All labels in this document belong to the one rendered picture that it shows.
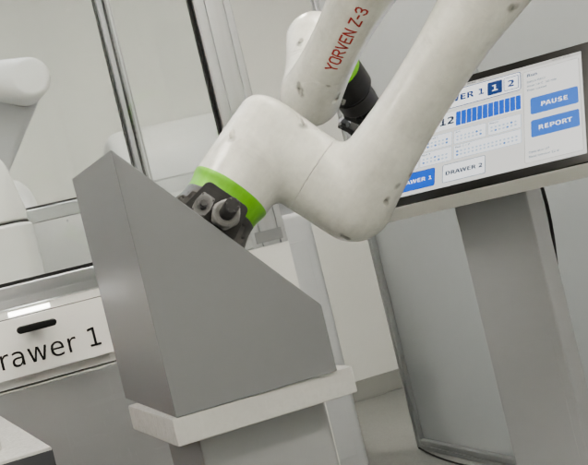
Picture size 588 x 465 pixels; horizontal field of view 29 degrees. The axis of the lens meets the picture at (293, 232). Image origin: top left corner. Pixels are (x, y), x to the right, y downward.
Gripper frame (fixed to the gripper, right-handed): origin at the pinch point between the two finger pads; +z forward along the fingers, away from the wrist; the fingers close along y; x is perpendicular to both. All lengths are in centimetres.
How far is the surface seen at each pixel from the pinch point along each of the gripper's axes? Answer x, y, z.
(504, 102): -14.6, -20.0, 9.2
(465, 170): 0.7, -11.6, 9.3
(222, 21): -22.5, 27.7, -27.8
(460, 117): -13.8, -10.2, 9.3
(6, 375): 51, 66, -24
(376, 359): -139, 153, 302
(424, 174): -0.8, -2.4, 9.4
